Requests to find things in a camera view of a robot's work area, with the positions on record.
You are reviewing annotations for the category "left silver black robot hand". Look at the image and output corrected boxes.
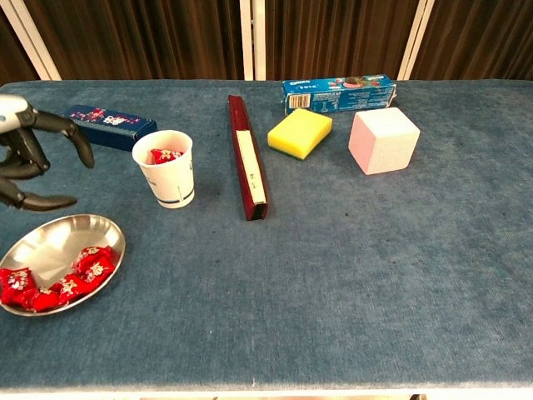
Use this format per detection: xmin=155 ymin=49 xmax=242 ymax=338
xmin=0 ymin=94 xmax=96 ymax=213

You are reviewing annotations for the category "red candy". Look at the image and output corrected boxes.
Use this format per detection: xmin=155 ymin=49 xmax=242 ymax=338
xmin=74 ymin=245 xmax=113 ymax=266
xmin=82 ymin=257 xmax=116 ymax=284
xmin=150 ymin=147 xmax=184 ymax=166
xmin=0 ymin=267 xmax=37 ymax=293
xmin=52 ymin=274 xmax=88 ymax=305
xmin=27 ymin=287 xmax=59 ymax=313
xmin=0 ymin=289 xmax=26 ymax=306

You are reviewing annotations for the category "round silver metal plate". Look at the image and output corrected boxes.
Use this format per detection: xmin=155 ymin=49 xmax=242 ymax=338
xmin=0 ymin=213 xmax=127 ymax=318

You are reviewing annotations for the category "white paper cup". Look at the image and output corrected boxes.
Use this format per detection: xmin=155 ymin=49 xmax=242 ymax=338
xmin=131 ymin=129 xmax=196 ymax=209

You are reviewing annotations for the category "dark brown pleated curtain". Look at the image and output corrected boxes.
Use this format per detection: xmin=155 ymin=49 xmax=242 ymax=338
xmin=265 ymin=0 xmax=420 ymax=81
xmin=410 ymin=0 xmax=533 ymax=81
xmin=0 ymin=7 xmax=41 ymax=87
xmin=22 ymin=0 xmax=245 ymax=81

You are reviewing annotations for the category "navy floral print box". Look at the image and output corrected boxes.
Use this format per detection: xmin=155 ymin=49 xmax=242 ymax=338
xmin=66 ymin=103 xmax=158 ymax=152

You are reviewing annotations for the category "long dark red box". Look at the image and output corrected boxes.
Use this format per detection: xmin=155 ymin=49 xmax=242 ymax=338
xmin=227 ymin=94 xmax=271 ymax=222

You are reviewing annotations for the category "yellow sponge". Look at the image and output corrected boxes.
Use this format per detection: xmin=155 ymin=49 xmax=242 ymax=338
xmin=266 ymin=107 xmax=334 ymax=161

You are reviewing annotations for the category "blue Oreo cookie box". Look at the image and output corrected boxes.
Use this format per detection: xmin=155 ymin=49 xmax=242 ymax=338
xmin=281 ymin=73 xmax=397 ymax=116

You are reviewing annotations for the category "blue felt table cloth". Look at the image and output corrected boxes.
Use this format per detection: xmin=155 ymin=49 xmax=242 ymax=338
xmin=0 ymin=78 xmax=533 ymax=393

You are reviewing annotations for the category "pink foam cube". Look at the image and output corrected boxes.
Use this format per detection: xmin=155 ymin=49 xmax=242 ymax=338
xmin=347 ymin=106 xmax=421 ymax=176

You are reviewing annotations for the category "white metal frame post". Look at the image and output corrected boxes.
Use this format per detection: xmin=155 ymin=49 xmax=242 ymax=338
xmin=397 ymin=0 xmax=436 ymax=81
xmin=239 ymin=0 xmax=255 ymax=81
xmin=0 ymin=0 xmax=62 ymax=81
xmin=252 ymin=0 xmax=267 ymax=81

